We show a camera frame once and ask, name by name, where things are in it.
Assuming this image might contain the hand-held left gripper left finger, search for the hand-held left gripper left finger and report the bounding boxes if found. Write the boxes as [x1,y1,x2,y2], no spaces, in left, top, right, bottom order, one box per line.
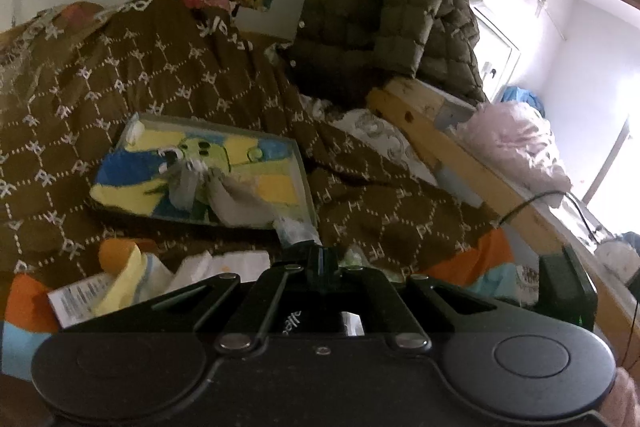
[142,246,323,354]

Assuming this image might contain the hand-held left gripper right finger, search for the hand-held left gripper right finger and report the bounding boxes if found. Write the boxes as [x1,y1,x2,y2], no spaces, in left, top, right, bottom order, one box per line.
[320,246,508,354]

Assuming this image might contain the painted shallow cardboard box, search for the painted shallow cardboard box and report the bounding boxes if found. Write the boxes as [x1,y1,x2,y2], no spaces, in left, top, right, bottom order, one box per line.
[89,112,318,233]

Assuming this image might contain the grey sock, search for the grey sock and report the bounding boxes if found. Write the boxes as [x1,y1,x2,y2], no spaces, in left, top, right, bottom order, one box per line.
[165,157,281,228]

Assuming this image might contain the orange soft toy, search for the orange soft toy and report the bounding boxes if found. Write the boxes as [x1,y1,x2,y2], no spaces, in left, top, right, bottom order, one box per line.
[97,239,161,275]

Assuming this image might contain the white cloth bundle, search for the white cloth bundle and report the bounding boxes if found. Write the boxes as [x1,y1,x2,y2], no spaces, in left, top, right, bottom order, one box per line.
[597,232,640,288]

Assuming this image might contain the plain white sock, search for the plain white sock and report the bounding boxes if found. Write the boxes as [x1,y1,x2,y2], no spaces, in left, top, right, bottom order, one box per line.
[170,249,273,293]

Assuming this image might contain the pink garment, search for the pink garment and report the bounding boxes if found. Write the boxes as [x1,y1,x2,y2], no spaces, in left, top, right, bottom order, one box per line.
[607,367,640,427]

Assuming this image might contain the bright window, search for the bright window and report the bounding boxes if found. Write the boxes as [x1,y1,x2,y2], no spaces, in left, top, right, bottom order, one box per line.
[585,72,640,233]

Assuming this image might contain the pink cloth bundle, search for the pink cloth bundle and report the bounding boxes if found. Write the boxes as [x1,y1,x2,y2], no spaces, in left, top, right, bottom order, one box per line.
[460,102,573,208]

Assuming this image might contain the blue cloth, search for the blue cloth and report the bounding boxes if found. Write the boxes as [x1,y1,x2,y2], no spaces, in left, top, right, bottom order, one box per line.
[500,85,546,112]

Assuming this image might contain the white paper label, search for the white paper label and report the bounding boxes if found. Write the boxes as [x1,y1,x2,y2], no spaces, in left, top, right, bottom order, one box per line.
[47,274,118,328]

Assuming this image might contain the brown printed blanket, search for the brown printed blanket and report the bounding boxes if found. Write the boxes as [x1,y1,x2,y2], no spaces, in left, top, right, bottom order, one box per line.
[0,0,516,383]

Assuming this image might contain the white cabinet door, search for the white cabinet door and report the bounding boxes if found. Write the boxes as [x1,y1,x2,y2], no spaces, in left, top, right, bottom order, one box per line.
[470,4,526,102]

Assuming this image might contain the black cable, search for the black cable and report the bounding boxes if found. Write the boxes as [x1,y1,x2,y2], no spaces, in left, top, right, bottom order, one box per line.
[495,191,601,243]

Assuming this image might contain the wooden bed frame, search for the wooden bed frame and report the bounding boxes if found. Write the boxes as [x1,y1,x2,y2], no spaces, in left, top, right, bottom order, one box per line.
[367,77,640,358]

